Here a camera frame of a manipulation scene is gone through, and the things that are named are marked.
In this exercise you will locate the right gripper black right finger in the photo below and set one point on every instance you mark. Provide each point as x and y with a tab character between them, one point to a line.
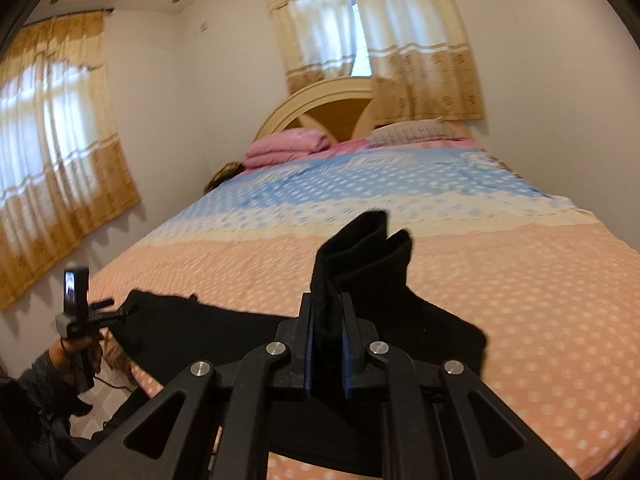
421	421

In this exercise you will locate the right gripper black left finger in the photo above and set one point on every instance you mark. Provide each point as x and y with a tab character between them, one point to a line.
208	422

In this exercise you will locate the black pants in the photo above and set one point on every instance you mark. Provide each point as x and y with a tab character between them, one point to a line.
358	294

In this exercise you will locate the person's left forearm grey sleeve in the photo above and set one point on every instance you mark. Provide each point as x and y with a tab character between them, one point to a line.
48	393

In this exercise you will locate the person's left hand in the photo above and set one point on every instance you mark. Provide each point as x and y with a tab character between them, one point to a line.
63	355

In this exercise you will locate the beige side window curtain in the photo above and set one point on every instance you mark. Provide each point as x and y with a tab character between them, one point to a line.
63	171

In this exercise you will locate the polka dot bed sheet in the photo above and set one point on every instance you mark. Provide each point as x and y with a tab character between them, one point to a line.
446	252

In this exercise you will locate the brown plush toy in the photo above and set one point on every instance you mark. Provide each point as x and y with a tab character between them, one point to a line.
227	172

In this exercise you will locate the folded pink blanket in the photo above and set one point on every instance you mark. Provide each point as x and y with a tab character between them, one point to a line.
285	146

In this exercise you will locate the striped pillow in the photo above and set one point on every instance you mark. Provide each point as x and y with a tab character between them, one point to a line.
413	132

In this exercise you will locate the cream wooden headboard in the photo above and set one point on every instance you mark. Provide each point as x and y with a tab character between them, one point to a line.
340	107

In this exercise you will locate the beige centre window curtain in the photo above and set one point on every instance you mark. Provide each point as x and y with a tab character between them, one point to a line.
420	59

